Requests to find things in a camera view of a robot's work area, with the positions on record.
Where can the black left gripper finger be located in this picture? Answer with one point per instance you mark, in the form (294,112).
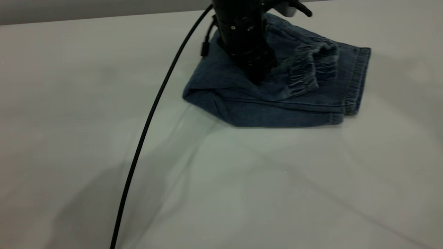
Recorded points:
(264,74)
(253,74)

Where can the white table cover sheet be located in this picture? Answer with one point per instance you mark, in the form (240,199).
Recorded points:
(221,190)

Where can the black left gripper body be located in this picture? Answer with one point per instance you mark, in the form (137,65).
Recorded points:
(249,52)

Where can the blue denim shorts with print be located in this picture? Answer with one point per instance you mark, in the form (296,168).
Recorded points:
(277,110)

